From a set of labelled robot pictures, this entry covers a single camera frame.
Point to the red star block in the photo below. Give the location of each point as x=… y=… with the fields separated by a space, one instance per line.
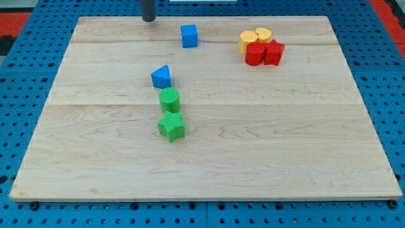
x=273 y=53

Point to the green cylinder block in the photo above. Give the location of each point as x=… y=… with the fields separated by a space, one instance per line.
x=169 y=99

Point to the light wooden board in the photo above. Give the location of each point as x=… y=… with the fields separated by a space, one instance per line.
x=294 y=132

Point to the green star block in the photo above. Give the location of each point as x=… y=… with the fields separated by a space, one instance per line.
x=171 y=126

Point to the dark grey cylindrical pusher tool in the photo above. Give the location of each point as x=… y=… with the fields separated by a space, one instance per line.
x=148 y=10

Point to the yellow heart block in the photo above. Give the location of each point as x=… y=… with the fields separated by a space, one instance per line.
x=263 y=34

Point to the blue cube block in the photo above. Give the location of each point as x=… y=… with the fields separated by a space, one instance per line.
x=189 y=36

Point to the yellow hexagon block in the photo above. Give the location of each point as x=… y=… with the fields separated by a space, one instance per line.
x=245 y=38

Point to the blue triangular prism block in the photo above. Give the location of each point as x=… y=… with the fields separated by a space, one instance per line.
x=161 y=77

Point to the red cylinder block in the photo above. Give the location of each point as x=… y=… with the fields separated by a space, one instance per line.
x=254 y=53

